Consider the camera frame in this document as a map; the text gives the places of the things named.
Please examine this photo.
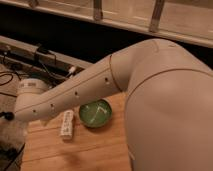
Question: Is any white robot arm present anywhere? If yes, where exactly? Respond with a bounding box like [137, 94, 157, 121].
[15, 39, 213, 171]

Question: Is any green ceramic bowl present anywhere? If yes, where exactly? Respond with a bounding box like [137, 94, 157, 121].
[79, 99, 112, 128]

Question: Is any white plug adapter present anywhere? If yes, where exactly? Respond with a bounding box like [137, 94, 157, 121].
[68, 66, 77, 76]

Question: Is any wooden board table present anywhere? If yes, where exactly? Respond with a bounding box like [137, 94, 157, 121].
[21, 94, 131, 171]

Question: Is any black power adapter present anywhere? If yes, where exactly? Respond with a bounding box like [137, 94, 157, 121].
[36, 46, 50, 55]

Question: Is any black round floor plug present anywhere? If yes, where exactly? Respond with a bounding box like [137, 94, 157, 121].
[0, 112, 14, 121]

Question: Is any black cable on floor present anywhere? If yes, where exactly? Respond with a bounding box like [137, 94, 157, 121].
[0, 71, 21, 99]

